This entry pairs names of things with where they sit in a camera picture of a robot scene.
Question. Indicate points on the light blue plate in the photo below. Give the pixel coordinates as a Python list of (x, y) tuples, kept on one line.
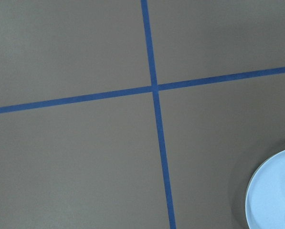
[(265, 195)]

